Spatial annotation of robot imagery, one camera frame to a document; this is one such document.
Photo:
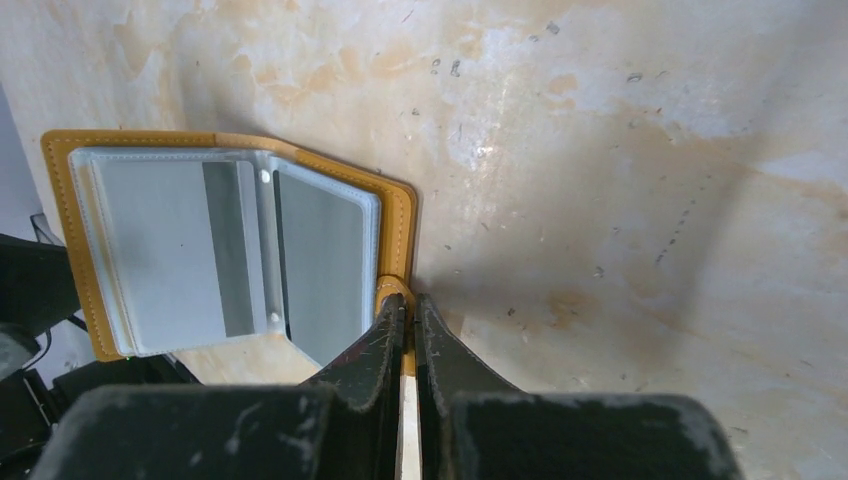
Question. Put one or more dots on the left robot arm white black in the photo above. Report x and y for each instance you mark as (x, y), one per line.
(38, 293)

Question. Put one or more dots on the silver card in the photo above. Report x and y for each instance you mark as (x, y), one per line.
(183, 239)

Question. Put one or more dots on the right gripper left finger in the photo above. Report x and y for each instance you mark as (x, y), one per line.
(341, 423)

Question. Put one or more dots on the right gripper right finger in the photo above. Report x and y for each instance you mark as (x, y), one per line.
(474, 424)

